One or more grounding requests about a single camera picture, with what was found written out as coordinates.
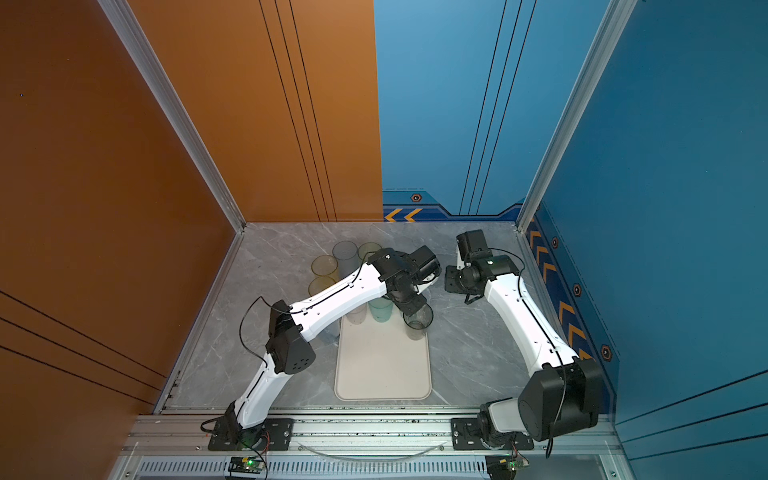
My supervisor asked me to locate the teal glass front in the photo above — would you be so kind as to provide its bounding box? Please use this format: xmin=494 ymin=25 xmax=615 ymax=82
xmin=368 ymin=297 xmax=394 ymax=323

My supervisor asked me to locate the tall green glass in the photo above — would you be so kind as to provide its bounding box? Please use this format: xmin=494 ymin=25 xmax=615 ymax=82
xmin=357 ymin=242 xmax=382 ymax=263

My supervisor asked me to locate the tall dark grey glass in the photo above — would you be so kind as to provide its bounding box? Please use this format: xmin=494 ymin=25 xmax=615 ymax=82
xmin=403 ymin=304 xmax=434 ymax=341

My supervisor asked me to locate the tall yellow glass front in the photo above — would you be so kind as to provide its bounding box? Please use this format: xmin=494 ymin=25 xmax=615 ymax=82
xmin=308 ymin=276 xmax=337 ymax=296

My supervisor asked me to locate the tall yellow glass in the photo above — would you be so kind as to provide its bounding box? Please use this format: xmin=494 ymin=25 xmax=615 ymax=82
xmin=308 ymin=276 xmax=337 ymax=296
xmin=311 ymin=255 xmax=339 ymax=279

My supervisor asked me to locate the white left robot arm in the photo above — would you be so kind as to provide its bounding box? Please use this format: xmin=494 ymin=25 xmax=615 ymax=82
xmin=216 ymin=246 xmax=442 ymax=445

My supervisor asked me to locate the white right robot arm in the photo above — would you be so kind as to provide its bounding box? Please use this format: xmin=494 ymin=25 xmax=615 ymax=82
xmin=445 ymin=230 xmax=603 ymax=449

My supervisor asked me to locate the cream plastic tray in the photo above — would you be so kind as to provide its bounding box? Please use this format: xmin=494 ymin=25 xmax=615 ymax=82
xmin=334 ymin=305 xmax=432 ymax=401

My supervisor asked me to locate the tall blue glass rear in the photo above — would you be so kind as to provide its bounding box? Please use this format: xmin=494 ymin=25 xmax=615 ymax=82
xmin=332 ymin=240 xmax=360 ymax=279

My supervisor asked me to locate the tall yellow glass rear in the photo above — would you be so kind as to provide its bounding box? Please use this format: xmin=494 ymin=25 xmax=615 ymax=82
xmin=311 ymin=255 xmax=339 ymax=279

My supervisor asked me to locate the right circuit board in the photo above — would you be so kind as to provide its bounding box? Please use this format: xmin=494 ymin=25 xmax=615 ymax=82
xmin=485 ymin=456 xmax=530 ymax=480

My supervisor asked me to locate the circuit board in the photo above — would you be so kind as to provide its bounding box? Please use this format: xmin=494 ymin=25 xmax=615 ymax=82
xmin=227 ymin=456 xmax=269 ymax=479
xmin=485 ymin=456 xmax=530 ymax=480

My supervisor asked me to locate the left circuit board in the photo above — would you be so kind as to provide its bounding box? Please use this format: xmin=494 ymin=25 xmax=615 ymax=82
xmin=227 ymin=456 xmax=269 ymax=479

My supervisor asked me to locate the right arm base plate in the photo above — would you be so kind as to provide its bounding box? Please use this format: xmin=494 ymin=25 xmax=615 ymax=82
xmin=450 ymin=416 xmax=534 ymax=451

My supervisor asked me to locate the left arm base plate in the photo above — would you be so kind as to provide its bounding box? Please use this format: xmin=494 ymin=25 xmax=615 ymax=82
xmin=201 ymin=416 xmax=294 ymax=453

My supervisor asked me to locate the aluminium corner post right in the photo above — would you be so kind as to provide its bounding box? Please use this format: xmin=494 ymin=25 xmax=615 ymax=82
xmin=515 ymin=0 xmax=637 ymax=234

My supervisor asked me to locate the aluminium corner post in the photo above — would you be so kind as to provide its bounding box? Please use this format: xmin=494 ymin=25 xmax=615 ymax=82
xmin=515 ymin=0 xmax=637 ymax=234
xmin=97 ymin=0 xmax=247 ymax=233

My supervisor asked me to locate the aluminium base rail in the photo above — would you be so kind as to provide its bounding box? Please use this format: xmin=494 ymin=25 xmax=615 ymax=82
xmin=109 ymin=407 xmax=634 ymax=479

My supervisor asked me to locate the aluminium corner post left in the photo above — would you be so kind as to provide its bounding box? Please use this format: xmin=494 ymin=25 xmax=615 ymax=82
xmin=97 ymin=0 xmax=247 ymax=233

